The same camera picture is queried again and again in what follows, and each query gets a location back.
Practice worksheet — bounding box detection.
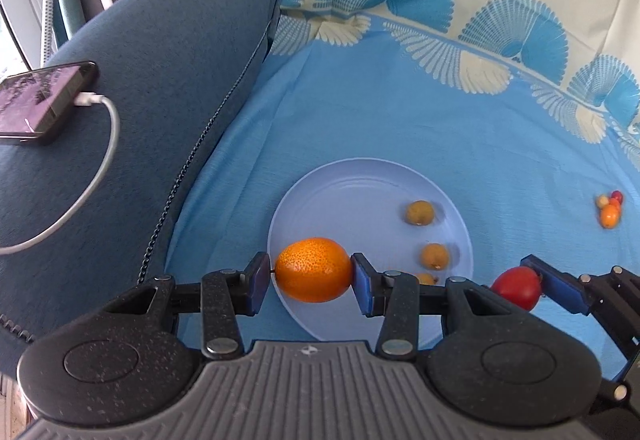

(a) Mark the red cherry tomato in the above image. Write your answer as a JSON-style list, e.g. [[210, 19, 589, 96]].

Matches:
[[611, 191, 624, 204], [491, 266, 542, 311]]

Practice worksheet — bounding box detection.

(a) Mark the tan longan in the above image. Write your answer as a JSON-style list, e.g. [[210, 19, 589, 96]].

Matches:
[[420, 243, 450, 270], [596, 194, 610, 209], [406, 200, 435, 226], [416, 272, 438, 286]]

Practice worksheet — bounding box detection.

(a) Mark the orange kumquat front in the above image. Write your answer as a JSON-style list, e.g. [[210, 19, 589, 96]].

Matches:
[[599, 205, 620, 229]]

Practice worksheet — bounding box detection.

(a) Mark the orange mandarin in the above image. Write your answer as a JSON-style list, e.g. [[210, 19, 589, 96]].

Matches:
[[273, 238, 354, 304]]

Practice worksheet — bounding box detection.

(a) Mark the small orange kumquat back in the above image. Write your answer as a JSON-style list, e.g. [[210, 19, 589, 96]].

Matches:
[[608, 197, 622, 212]]

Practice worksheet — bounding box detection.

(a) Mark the light blue round plate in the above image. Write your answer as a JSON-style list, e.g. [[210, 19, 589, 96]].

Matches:
[[266, 157, 475, 351]]

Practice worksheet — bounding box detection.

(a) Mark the tan longan in cluster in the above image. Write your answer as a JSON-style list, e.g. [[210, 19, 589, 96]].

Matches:
[[596, 194, 610, 209]]

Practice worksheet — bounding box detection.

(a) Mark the blue denim sofa armrest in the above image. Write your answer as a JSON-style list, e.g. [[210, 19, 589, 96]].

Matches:
[[1, 0, 279, 376]]

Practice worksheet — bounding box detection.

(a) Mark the blue patterned bed sheet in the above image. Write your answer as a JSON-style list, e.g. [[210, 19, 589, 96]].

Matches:
[[159, 0, 640, 381]]

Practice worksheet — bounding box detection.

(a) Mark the black smartphone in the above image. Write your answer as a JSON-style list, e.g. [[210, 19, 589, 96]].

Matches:
[[1, 61, 99, 145]]

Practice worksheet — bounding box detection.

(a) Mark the white charging cable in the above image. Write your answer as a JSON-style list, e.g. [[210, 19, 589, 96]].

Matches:
[[0, 91, 123, 257]]

